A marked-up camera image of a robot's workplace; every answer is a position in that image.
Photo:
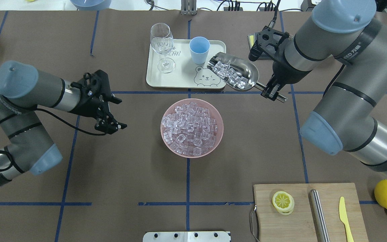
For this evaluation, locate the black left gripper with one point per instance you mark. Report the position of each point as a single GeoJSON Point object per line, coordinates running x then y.
{"type": "Point", "coordinates": [87, 108]}

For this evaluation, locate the blue bowl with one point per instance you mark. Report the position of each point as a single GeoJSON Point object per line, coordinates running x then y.
{"type": "Point", "coordinates": [91, 5]}

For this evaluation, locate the clear wine glass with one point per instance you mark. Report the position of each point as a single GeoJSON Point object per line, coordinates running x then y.
{"type": "Point", "coordinates": [161, 41]}

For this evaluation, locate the steel muddler black tip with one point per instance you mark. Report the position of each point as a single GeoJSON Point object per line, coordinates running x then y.
{"type": "Point", "coordinates": [318, 216]}

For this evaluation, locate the blue plastic cup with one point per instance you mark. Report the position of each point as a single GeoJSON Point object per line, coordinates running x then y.
{"type": "Point", "coordinates": [199, 48]}

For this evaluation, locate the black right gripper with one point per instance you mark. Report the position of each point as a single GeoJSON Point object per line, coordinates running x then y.
{"type": "Point", "coordinates": [286, 72]}

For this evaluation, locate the grey yellow sponge cloth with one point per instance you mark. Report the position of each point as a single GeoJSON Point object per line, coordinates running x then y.
{"type": "Point", "coordinates": [251, 40]}

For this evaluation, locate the wooden cutting board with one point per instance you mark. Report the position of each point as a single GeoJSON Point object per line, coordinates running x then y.
{"type": "Point", "coordinates": [300, 226]}

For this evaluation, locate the yellow plastic knife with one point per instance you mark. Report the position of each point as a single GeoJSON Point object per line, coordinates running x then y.
{"type": "Point", "coordinates": [344, 219]}

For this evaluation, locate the cream bear serving tray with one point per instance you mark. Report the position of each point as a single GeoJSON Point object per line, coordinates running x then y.
{"type": "Point", "coordinates": [186, 74]}

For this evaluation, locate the steel ice scoop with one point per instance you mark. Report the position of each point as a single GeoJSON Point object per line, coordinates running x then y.
{"type": "Point", "coordinates": [236, 72]}

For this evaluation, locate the lemon slice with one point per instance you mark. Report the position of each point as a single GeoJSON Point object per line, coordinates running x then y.
{"type": "Point", "coordinates": [283, 202]}

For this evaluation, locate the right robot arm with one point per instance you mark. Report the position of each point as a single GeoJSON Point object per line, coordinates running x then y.
{"type": "Point", "coordinates": [348, 31]}

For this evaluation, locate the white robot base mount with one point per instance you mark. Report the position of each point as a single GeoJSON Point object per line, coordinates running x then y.
{"type": "Point", "coordinates": [187, 236]}

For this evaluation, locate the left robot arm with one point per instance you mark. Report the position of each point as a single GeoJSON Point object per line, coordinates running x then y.
{"type": "Point", "coordinates": [23, 89]}

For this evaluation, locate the pink bowl of ice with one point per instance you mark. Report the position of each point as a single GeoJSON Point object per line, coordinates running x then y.
{"type": "Point", "coordinates": [192, 128]}

